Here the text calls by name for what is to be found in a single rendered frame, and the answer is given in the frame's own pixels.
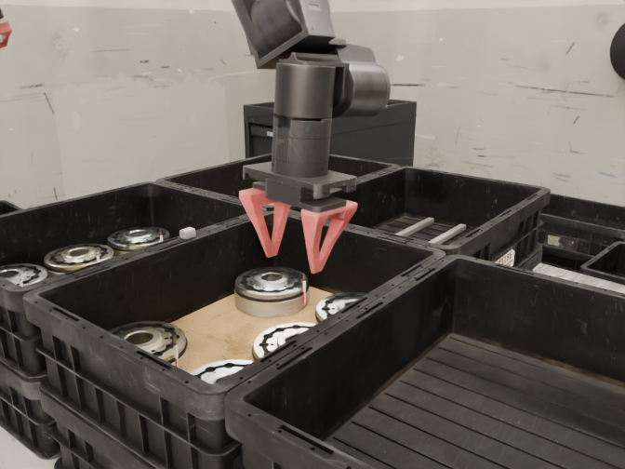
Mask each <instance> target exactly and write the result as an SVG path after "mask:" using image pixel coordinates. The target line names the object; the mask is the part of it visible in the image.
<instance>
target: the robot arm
mask: <svg viewBox="0 0 625 469"><path fill-rule="evenodd" d="M231 1H232V4H233V7H234V10H235V12H236V14H237V17H238V19H239V20H240V23H241V25H242V28H243V30H244V32H245V35H246V40H247V43H248V47H249V51H250V55H254V59H255V62H256V66H257V69H268V70H276V73H275V92H274V111H273V114H275V115H274V116H273V148H272V162H265V163H258V164H252V165H245V166H243V179H244V180H246V179H252V180H256V182H253V188H250V189H246V190H243V191H239V199H240V200H241V202H242V204H243V206H244V208H245V210H246V213H247V215H248V217H249V219H250V220H251V221H252V223H253V225H254V227H255V229H256V231H257V233H258V236H259V240H260V243H261V244H262V247H263V249H264V252H265V255H266V257H268V258H270V257H272V256H275V255H277V252H278V249H279V247H280V244H281V240H282V237H283V233H284V230H285V226H286V220H287V216H288V212H289V209H290V205H291V206H295V207H298V208H301V219H302V225H303V231H304V236H305V243H306V249H307V254H308V260H309V264H310V269H311V273H312V274H316V273H318V272H321V271H322V270H323V268H324V266H325V264H326V260H327V258H328V256H329V254H330V252H331V250H332V248H333V246H334V244H335V242H336V241H337V239H338V238H339V236H340V234H341V233H342V231H343V230H344V228H345V227H346V225H347V224H348V222H349V221H350V219H351V218H352V216H353V214H354V213H355V211H356V210H357V203H355V202H353V201H349V200H345V199H341V198H337V197H334V196H330V189H332V188H336V187H337V188H340V189H342V192H346V193H348V192H351V191H355V189H356V179H357V177H355V176H353V175H348V174H344V173H339V172H336V171H332V170H328V157H329V145H330V134H331V122H332V118H339V117H360V116H374V115H377V114H379V113H380V112H381V111H382V110H383V109H384V108H385V107H386V105H387V103H388V101H389V98H390V94H391V83H390V78H389V76H388V74H387V73H386V71H385V70H384V68H383V67H382V66H380V65H379V64H377V63H376V59H375V55H374V53H373V51H372V50H371V49H370V48H369V47H363V46H358V45H354V44H349V43H346V40H345V38H336V36H335V32H334V28H333V24H332V20H331V17H330V4H329V1H328V0H231ZM328 196H329V197H328ZM314 198H321V199H317V200H313V199H314ZM272 203H274V217H273V234H272V240H271V239H270V236H269V233H268V229H267V226H266V223H265V220H264V217H263V214H262V210H261V207H262V206H264V205H268V204H272ZM331 219H332V221H331V223H330V225H329V228H328V231H327V233H326V238H325V241H324V244H323V245H322V248H321V251H320V254H319V244H320V238H321V233H322V228H323V226H324V225H325V222H326V221H328V220H331Z"/></svg>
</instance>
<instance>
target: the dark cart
mask: <svg viewBox="0 0 625 469"><path fill-rule="evenodd" d="M243 108H244V129H245V154H246V158H250V157H254V156H258V155H263V154H269V153H271V152H272V148H273V116H274V115H275V114H273V111H274V101H271V102H263V103H254V104H247V105H243ZM416 112H417V102H416V101H411V100H392V99H389V101H388V103H387V105H386V107H385V108H384V109H383V110H382V111H381V112H380V113H379V114H377V115H374V116H360V117H339V118H332V122H331V134H330V145H329V153H330V154H335V155H342V156H348V157H354V158H361V159H366V160H373V161H379V162H385V163H391V164H396V165H399V166H400V167H413V162H414V146H415V129H416Z"/></svg>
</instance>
